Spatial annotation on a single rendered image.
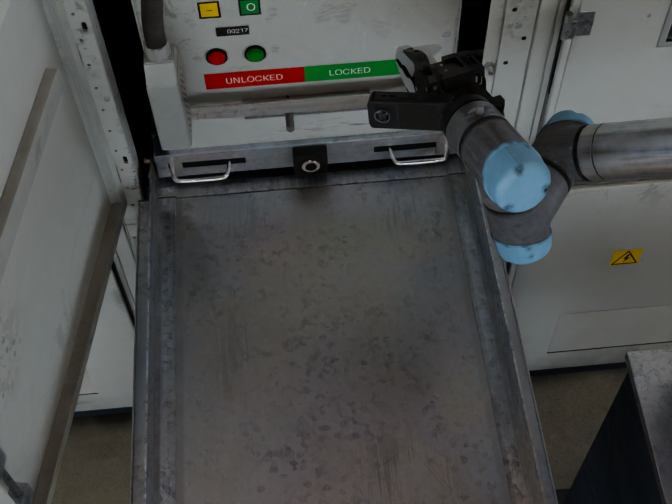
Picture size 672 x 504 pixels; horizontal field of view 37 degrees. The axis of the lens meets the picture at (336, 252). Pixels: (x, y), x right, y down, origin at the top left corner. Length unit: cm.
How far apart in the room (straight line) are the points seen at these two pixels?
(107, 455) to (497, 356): 120
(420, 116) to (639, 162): 28
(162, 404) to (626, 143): 79
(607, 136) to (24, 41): 77
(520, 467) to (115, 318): 95
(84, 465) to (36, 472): 94
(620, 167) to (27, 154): 77
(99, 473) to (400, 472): 113
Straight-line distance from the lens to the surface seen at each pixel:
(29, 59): 144
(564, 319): 230
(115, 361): 227
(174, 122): 154
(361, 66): 163
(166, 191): 180
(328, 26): 156
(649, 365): 177
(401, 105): 132
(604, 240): 205
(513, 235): 128
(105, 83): 158
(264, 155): 176
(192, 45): 158
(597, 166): 132
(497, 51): 160
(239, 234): 173
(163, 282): 169
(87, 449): 253
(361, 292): 165
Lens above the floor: 226
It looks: 56 degrees down
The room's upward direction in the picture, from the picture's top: 2 degrees counter-clockwise
